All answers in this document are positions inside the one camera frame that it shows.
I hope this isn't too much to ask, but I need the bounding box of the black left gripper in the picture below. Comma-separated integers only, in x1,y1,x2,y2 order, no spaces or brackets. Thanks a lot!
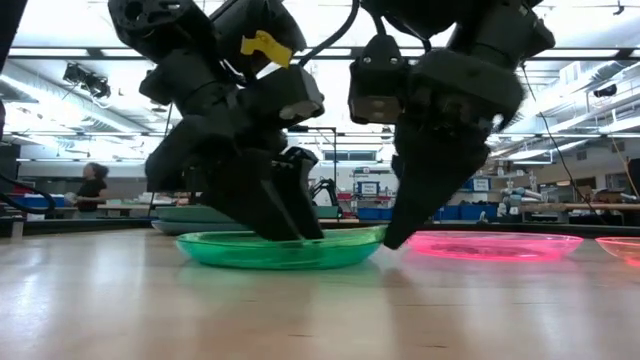
144,94,325,242

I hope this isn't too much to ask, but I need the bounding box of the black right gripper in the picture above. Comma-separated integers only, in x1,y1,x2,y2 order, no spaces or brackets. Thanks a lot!
382,49,526,250

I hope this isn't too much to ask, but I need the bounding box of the green translucent plastic plate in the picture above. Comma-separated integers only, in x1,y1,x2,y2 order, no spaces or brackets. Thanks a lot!
175,224,389,271

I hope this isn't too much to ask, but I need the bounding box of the pink translucent plastic plate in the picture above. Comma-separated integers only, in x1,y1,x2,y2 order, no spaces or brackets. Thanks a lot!
405,230,585,263

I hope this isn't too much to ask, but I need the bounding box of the blue storage bin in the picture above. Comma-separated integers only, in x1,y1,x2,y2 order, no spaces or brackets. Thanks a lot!
9,193,67,209
357,206,395,222

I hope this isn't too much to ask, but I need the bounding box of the dark teal plastic plate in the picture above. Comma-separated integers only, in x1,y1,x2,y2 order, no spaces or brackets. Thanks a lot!
154,204,342,225

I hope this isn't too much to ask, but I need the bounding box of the small yellow block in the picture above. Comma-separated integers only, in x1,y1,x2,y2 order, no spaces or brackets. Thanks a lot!
240,29,294,69

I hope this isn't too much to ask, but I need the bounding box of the wooden workbench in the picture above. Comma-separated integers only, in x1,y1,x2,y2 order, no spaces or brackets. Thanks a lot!
519,201,640,212

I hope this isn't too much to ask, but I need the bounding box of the person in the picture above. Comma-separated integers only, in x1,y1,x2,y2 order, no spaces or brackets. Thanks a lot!
73,161,110,220

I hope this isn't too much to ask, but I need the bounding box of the black monitor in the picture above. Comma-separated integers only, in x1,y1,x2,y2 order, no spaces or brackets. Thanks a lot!
627,157,640,199

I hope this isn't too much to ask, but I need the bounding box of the black ceiling fixture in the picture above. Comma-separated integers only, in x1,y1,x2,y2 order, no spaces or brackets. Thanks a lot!
62,62,112,100

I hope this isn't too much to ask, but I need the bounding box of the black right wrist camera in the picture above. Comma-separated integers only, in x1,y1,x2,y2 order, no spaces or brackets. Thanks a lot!
348,33,417,125

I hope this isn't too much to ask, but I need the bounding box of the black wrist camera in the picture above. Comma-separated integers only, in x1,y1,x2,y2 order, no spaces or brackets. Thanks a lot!
238,64,326,121
348,33,417,125

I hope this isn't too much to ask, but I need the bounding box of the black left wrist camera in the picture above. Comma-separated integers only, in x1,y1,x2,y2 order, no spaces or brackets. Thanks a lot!
238,64,326,121

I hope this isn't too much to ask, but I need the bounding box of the thin black hanging cable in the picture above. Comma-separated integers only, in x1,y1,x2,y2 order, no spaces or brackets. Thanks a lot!
519,62,609,226

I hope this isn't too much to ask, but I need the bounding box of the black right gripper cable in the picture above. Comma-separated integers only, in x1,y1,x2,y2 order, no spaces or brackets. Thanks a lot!
370,12,434,55

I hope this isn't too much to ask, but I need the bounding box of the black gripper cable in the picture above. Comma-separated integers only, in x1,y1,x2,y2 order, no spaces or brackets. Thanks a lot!
370,12,434,55
298,0,362,69

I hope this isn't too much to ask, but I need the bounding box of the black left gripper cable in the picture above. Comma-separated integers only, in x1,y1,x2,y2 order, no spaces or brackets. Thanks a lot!
298,0,362,69

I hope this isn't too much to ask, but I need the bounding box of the black aluminium table frame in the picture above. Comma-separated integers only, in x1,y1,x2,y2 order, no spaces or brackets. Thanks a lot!
0,215,640,240

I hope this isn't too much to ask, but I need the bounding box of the black cable bundle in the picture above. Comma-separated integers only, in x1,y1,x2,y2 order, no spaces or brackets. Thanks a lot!
0,172,58,216

